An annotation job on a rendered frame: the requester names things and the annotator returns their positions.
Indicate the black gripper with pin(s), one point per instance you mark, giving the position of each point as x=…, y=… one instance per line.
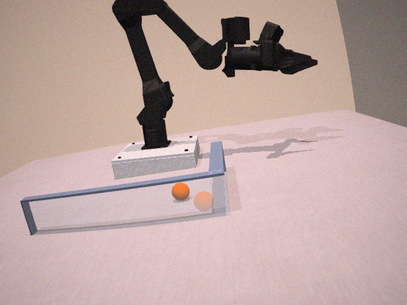
x=268, y=57

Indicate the clear l-shaped low wall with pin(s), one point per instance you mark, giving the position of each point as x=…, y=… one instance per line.
x=140, y=207

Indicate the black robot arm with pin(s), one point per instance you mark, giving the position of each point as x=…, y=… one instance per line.
x=157, y=95

